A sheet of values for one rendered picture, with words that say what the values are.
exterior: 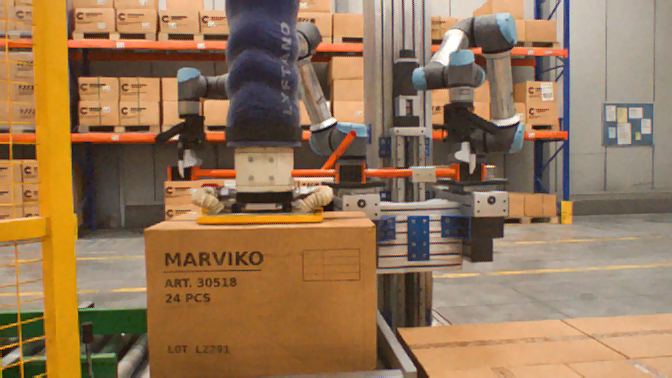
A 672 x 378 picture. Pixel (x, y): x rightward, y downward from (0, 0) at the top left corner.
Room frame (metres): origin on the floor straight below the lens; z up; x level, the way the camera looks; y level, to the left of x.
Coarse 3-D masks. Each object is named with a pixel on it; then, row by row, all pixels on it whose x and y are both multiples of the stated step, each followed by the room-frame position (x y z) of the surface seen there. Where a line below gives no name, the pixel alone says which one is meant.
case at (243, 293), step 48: (144, 240) 1.38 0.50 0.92; (192, 240) 1.39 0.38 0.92; (240, 240) 1.39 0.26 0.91; (288, 240) 1.40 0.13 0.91; (336, 240) 1.40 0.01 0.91; (192, 288) 1.39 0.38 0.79; (240, 288) 1.39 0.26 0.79; (288, 288) 1.40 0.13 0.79; (336, 288) 1.40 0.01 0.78; (192, 336) 1.39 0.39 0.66; (240, 336) 1.39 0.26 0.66; (288, 336) 1.40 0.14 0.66; (336, 336) 1.40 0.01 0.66
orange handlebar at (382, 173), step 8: (384, 168) 1.58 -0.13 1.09; (392, 168) 1.58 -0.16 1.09; (216, 176) 1.56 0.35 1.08; (224, 176) 1.56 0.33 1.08; (232, 176) 1.56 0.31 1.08; (296, 176) 1.57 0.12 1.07; (304, 176) 1.57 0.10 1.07; (312, 176) 1.57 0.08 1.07; (320, 176) 1.57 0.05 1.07; (328, 176) 1.57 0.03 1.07; (384, 176) 1.58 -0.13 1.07; (392, 176) 1.58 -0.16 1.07
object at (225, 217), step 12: (240, 204) 1.50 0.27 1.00; (288, 204) 1.49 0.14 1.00; (204, 216) 1.45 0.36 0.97; (216, 216) 1.45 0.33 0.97; (228, 216) 1.45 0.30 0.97; (240, 216) 1.45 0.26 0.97; (252, 216) 1.45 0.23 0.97; (264, 216) 1.45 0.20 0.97; (276, 216) 1.45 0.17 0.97; (288, 216) 1.45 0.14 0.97; (300, 216) 1.45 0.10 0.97; (312, 216) 1.45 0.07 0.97
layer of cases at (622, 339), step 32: (576, 320) 1.87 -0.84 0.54; (608, 320) 1.86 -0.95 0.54; (640, 320) 1.85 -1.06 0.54; (416, 352) 1.58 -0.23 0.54; (448, 352) 1.58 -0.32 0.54; (480, 352) 1.57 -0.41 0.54; (512, 352) 1.56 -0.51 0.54; (544, 352) 1.56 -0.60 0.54; (576, 352) 1.55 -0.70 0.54; (608, 352) 1.55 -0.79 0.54; (640, 352) 1.54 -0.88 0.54
